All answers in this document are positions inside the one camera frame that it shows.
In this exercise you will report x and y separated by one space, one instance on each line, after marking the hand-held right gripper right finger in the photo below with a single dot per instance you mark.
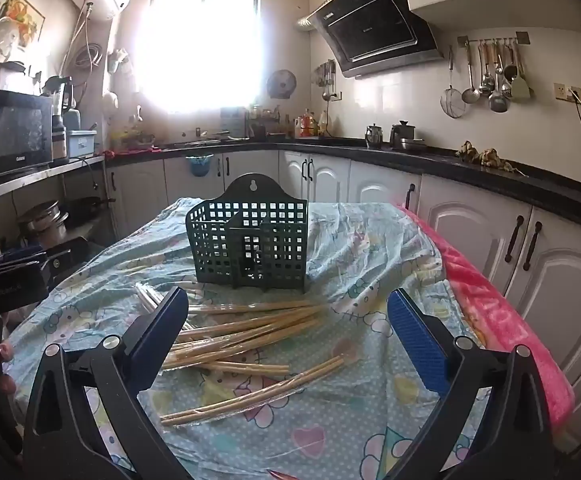
415 340

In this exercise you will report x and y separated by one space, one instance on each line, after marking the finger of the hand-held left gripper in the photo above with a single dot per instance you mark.
58 260

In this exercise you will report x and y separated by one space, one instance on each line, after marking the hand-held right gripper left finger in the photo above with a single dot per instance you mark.
163 322

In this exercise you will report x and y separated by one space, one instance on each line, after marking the pile of chopsticks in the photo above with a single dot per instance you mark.
250 330

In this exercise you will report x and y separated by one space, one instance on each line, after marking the green plastic utensil basket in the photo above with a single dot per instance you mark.
270 240

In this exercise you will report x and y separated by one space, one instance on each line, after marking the person's left hand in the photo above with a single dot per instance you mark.
8 352

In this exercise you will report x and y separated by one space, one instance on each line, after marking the stacked steel pots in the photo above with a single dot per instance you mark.
43 220

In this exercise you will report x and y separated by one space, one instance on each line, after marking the black wok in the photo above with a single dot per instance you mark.
88 210

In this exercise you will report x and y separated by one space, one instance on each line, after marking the pink fleece blanket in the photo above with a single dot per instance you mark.
490 310

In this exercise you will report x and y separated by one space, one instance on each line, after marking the printed light blue bed sheet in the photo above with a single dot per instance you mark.
350 270

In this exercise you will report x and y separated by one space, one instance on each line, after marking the metal shelf rack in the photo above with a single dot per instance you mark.
70 165

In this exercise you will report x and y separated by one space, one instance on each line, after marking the light blue plastic box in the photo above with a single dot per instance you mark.
81 144

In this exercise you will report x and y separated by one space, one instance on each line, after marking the white lower cabinets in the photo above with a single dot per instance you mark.
470 220

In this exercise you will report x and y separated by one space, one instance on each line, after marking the black microwave oven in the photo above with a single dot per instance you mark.
18 132

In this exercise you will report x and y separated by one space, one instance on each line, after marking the black blender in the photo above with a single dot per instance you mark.
60 120

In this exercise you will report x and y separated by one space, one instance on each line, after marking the blue hanging bag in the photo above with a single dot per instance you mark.
199 167

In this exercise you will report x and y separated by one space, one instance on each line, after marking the black kitchen countertop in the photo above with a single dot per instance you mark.
470 170

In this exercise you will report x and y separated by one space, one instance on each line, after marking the ginger roots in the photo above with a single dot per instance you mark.
485 156

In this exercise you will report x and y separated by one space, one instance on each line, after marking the small steel kettle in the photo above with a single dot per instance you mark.
374 137

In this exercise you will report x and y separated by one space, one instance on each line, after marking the dark steel pot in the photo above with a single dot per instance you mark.
401 132

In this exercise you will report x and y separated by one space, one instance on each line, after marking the cooking oil bottles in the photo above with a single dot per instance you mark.
308 125

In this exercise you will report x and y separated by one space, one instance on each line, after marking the large steel ladle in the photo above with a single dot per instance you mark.
498 102

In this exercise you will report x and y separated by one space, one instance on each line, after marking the kitchen window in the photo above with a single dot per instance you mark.
200 45

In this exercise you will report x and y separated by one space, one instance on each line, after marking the green spatula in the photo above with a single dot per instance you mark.
520 90

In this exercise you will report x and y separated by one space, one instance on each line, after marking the small hanging utensil rack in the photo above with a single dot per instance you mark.
328 77

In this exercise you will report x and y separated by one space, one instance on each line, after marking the black range hood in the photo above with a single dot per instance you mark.
375 25

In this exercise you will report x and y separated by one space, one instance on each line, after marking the framed wall picture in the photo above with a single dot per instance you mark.
18 15

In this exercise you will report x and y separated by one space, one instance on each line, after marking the small round wall fan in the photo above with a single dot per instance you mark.
281 83

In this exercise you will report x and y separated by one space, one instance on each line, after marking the wall power socket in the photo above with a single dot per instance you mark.
565 92

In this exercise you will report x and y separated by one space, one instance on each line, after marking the wall utensil rail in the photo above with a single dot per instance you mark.
493 40

